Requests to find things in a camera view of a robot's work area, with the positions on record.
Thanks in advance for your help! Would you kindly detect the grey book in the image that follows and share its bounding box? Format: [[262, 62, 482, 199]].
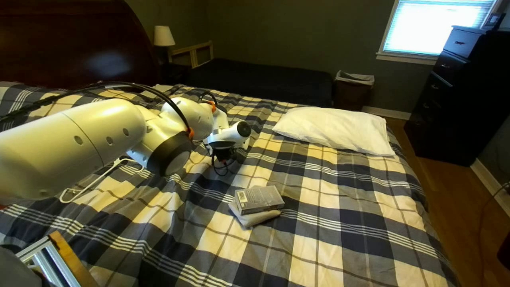
[[234, 185, 285, 215]]

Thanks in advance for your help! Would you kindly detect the folded grey clothing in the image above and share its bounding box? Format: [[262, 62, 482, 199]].
[[228, 199, 282, 228]]

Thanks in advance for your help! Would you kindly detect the low bed with dark cover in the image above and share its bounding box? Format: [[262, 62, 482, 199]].
[[186, 58, 334, 108]]

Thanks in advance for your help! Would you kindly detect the dark nightstand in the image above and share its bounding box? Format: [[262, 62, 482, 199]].
[[161, 61, 192, 85]]

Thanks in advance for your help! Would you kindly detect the white pillow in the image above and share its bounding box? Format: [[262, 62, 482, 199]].
[[272, 106, 396, 157]]

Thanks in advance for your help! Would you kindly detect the plaid bedspread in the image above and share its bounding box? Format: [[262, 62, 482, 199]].
[[0, 81, 459, 287]]

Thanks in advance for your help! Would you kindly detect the table lamp with white shade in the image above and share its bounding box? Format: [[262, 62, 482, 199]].
[[153, 26, 176, 65]]

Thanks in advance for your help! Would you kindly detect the white clothes hanger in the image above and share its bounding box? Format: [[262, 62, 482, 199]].
[[59, 157, 145, 204]]

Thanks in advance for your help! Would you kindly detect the trash bin with liner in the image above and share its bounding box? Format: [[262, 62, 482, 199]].
[[333, 70, 375, 112]]

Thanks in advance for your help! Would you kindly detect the dark wooden headboard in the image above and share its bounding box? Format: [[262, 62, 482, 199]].
[[0, 0, 161, 90]]

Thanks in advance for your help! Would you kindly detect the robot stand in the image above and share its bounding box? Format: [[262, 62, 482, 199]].
[[0, 230, 99, 287]]

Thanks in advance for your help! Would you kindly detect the window with blinds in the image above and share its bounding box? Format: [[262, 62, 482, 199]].
[[376, 0, 501, 61]]

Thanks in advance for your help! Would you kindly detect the black dresser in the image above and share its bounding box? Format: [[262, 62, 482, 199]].
[[403, 26, 510, 167]]

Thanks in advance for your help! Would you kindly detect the light wooden frame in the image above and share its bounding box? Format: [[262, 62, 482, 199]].
[[169, 41, 214, 69]]

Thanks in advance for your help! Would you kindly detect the black cable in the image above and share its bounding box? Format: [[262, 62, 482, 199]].
[[477, 181, 510, 244]]

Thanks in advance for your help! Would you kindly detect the small picture frame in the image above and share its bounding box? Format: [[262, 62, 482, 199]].
[[481, 12, 507, 31]]

